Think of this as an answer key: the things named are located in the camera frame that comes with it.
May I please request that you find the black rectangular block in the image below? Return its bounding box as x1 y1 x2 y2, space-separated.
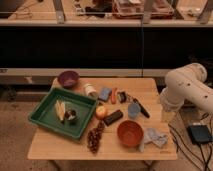
104 110 123 126

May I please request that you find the orange carrot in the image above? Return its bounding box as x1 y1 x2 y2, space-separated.
111 87 117 104

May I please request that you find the black box on floor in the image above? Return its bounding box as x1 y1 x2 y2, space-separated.
187 125 213 144

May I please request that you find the bunch of dark grapes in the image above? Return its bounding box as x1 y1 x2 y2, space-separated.
87 121 105 154

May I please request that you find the crumpled grey cloth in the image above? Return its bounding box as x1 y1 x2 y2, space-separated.
139 128 168 152

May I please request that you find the black marker pen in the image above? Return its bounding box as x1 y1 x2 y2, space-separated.
133 98 150 118

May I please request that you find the purple bowl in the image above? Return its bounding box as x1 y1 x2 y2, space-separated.
57 70 79 88

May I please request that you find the blue sponge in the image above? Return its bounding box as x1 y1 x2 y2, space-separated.
98 87 112 102

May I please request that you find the orange bowl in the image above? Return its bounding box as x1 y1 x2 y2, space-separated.
117 120 144 148

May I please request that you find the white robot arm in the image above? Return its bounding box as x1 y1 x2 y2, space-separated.
159 63 213 123

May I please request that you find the yellow corn cob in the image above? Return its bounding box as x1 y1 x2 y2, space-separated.
55 100 65 122

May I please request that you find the white cup lying down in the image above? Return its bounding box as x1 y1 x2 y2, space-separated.
84 83 98 98

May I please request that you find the red yellow apple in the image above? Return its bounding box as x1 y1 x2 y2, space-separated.
96 106 107 119

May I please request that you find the wooden table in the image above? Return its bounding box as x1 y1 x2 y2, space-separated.
28 78 177 160

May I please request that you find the green plastic tray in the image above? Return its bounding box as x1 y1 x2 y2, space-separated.
29 88 97 140

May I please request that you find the dark round object in tray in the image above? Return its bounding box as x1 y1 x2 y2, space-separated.
65 109 77 122

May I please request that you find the blue plastic cup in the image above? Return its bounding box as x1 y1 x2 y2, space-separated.
128 102 140 119

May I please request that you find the small dark can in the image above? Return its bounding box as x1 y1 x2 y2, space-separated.
117 91 127 103

